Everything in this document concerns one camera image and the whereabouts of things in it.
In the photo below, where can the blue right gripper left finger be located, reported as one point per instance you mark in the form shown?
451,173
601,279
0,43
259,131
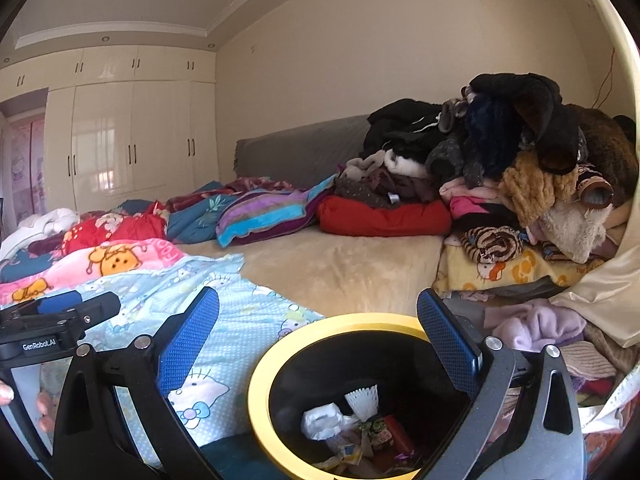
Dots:
181,338

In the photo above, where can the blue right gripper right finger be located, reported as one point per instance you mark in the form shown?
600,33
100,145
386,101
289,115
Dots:
457,351

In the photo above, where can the dark green snack packet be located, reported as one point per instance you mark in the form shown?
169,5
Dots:
376,431

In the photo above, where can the yellow white snack wrapper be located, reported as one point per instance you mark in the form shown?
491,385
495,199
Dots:
345,452

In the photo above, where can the white printed plastic bag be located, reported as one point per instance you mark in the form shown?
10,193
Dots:
325,422

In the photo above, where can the red cylindrical package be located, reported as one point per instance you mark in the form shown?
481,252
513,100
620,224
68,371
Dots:
400,440

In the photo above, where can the light blue Hello Kitty blanket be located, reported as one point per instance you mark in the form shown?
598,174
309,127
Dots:
130,375

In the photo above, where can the lilac fleece garment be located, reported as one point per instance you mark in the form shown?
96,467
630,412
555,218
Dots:
533,325

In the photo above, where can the yellow cartoon blanket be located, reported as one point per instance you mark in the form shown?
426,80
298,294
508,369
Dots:
458,273

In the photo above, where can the pink cartoon bear blanket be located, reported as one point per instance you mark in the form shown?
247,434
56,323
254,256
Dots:
90,264

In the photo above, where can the white clothing heap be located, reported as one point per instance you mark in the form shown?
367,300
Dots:
38,227

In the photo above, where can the red floral quilt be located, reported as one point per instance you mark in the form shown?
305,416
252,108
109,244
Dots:
112,227

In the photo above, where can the blue leaf pattern quilt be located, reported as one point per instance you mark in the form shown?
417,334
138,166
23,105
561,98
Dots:
189,219

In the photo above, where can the beige bed sheet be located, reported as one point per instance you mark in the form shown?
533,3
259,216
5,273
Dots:
333,274

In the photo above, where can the purple blue striped pillow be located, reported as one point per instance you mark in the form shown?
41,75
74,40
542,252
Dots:
262,215

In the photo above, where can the red cushion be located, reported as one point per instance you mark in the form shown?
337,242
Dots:
342,216

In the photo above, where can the pink Hello Kitty door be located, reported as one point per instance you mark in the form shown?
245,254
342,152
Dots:
26,167

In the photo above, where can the pile of dark clothes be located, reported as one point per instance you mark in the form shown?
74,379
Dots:
513,163

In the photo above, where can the cream glossy wardrobe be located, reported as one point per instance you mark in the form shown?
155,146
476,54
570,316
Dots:
121,122

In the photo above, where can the grey bed headboard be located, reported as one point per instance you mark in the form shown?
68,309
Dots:
302,156

